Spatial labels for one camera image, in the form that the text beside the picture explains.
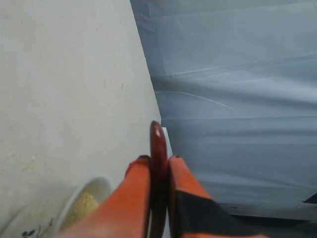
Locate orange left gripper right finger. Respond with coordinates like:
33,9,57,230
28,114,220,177
168,156,265,238

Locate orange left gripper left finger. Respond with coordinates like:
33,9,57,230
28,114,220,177
57,155,151,238

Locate dark red wooden spoon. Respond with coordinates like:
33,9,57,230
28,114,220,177
150,121,169,238

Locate white ceramic bowl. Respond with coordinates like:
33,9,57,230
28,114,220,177
53,176,113,235

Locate yellow millet grains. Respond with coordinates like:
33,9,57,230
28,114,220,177
61,192,100,231

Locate white backdrop cloth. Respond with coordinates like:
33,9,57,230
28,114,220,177
131,0,317,220

